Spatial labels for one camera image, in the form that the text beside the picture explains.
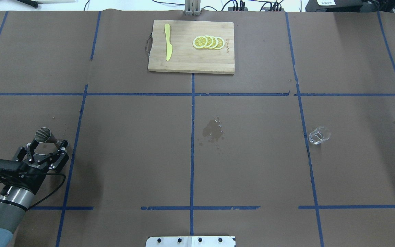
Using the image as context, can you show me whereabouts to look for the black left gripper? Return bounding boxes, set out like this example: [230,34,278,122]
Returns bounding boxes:
[13,139,69,175]

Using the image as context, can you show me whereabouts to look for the steel double jigger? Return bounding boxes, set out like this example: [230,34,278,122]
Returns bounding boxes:
[34,127,69,150]

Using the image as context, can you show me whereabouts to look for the clear glass measuring cup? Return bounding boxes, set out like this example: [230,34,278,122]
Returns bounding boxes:
[308,126,331,144]

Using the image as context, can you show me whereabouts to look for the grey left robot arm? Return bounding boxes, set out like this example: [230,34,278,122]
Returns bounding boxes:
[0,140,69,247]

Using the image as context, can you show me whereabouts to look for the bamboo cutting board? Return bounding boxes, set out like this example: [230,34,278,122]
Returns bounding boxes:
[148,20,235,75]

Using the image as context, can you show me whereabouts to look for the yellow plastic knife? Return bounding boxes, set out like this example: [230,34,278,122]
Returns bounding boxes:
[164,23,173,61]

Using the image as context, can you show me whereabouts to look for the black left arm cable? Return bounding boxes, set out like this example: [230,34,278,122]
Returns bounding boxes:
[0,173,66,210]

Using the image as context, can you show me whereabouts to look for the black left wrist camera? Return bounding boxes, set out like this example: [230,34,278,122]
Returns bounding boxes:
[0,158,28,178]

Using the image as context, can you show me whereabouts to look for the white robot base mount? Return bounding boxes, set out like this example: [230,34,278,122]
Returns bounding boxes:
[145,236,236,247]

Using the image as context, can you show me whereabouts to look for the aluminium frame post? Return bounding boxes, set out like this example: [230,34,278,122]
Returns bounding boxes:
[184,0,202,16]

